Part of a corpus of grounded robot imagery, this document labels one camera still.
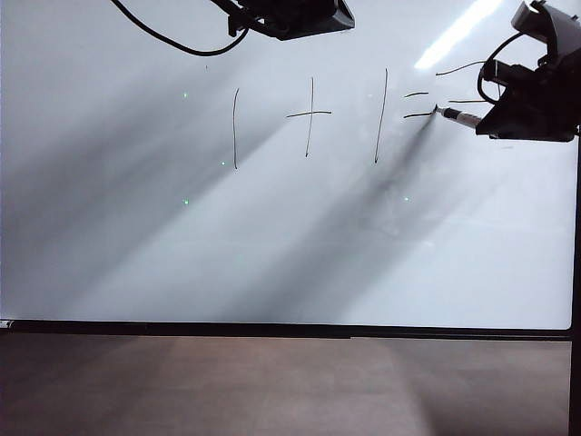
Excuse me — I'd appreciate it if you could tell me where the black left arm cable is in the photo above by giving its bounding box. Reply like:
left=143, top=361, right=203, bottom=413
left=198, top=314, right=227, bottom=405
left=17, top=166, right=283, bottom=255
left=110, top=0, right=251, bottom=57

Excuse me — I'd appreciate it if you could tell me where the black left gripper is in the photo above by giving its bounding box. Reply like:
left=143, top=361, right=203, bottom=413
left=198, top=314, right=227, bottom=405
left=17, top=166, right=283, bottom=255
left=212, top=0, right=357, bottom=42

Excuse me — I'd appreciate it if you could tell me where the black whiteboard stand post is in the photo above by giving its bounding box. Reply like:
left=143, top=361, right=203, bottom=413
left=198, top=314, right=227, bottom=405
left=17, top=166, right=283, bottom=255
left=568, top=122, right=581, bottom=436

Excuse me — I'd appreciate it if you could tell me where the white whiteboard with handwriting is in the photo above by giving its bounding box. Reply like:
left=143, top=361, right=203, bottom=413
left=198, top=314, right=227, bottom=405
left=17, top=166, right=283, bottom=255
left=0, top=0, right=578, bottom=332

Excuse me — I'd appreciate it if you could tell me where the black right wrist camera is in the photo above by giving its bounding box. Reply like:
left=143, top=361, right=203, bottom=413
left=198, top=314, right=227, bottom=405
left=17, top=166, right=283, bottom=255
left=482, top=58, right=547, bottom=88

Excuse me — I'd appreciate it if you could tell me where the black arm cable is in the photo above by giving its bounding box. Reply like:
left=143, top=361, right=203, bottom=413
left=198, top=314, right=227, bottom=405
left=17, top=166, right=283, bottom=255
left=110, top=0, right=251, bottom=57
left=475, top=33, right=518, bottom=106

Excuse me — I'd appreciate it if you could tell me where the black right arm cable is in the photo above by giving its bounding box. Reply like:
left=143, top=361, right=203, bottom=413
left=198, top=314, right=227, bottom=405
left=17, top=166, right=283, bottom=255
left=475, top=33, right=518, bottom=106

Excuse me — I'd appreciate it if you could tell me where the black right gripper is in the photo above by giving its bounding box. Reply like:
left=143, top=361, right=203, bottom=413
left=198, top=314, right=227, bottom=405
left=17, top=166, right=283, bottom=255
left=474, top=56, right=581, bottom=144

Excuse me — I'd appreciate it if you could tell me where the black whiteboard marker tray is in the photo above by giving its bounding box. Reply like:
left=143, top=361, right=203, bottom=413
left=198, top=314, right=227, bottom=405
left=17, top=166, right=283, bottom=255
left=0, top=319, right=574, bottom=342

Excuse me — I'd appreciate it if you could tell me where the white whiteboard marker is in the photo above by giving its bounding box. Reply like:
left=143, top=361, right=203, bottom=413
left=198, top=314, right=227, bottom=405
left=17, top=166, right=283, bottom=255
left=434, top=104, right=482, bottom=130

